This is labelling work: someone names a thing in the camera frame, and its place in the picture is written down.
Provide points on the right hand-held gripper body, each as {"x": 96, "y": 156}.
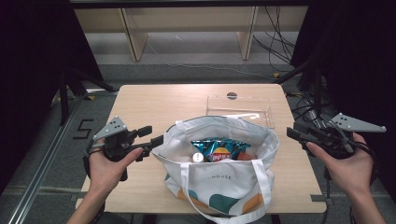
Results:
{"x": 334, "y": 140}

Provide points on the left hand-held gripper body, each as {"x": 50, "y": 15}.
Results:
{"x": 116, "y": 144}

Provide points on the orange drink bottle white cap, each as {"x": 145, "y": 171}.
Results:
{"x": 198, "y": 157}

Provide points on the blue chip bag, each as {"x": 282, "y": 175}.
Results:
{"x": 218, "y": 147}

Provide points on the clear plastic tray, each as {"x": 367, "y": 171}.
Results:
{"x": 236, "y": 104}

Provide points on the white patterned tote bag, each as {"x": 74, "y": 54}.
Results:
{"x": 224, "y": 183}

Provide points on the person's left hand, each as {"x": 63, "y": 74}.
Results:
{"x": 104, "y": 174}

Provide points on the person's right hand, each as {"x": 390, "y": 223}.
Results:
{"x": 351, "y": 172}

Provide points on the black tripod stand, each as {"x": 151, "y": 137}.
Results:
{"x": 317, "y": 93}
{"x": 63, "y": 102}

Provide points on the grey floor tape strip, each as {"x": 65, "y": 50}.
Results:
{"x": 81, "y": 195}

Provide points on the grey round table grommet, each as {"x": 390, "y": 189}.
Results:
{"x": 232, "y": 95}

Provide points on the light wooden bench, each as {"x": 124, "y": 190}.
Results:
{"x": 134, "y": 40}

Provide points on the dark curtain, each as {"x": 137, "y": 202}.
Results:
{"x": 31, "y": 46}
{"x": 358, "y": 46}

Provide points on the metal floor rail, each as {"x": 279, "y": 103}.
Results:
{"x": 40, "y": 174}

